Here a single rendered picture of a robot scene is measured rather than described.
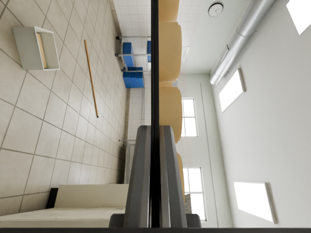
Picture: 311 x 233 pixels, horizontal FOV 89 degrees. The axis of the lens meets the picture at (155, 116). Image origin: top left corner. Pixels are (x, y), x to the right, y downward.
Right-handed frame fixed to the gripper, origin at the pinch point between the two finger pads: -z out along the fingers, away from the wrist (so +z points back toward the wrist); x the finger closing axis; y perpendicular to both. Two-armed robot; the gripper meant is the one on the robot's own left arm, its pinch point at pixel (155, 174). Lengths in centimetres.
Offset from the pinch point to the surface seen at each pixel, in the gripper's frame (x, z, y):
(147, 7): -18, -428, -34
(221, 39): 185, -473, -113
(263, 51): 200, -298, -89
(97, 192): -54, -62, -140
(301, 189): 201, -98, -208
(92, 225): -31, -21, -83
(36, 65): -89, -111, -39
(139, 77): -47, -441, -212
